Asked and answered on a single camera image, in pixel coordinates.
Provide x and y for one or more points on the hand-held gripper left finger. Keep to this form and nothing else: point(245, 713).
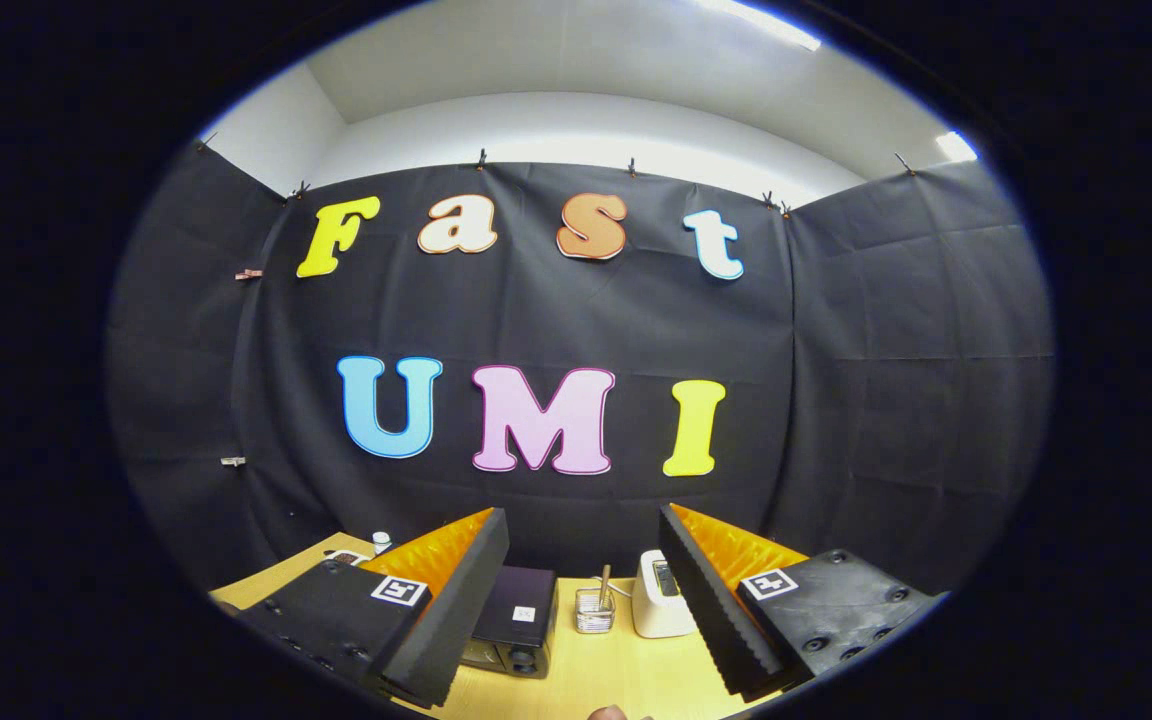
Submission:
point(456, 610)

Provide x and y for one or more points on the black toaster oven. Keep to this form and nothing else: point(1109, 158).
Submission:
point(516, 610)

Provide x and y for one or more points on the white pop-up toaster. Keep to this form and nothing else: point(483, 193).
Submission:
point(651, 605)

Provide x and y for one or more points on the small ceiling light panel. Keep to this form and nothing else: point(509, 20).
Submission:
point(956, 147)

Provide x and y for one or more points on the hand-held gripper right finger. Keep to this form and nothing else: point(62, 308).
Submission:
point(706, 610)

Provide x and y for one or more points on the row of black cloth clips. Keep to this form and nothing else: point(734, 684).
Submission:
point(481, 158)

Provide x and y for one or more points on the long ceiling light panel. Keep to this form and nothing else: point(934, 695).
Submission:
point(766, 22)

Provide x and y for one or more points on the wooden stick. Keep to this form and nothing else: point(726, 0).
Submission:
point(604, 585)

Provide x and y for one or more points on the small white bottle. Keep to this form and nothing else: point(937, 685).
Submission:
point(382, 542)

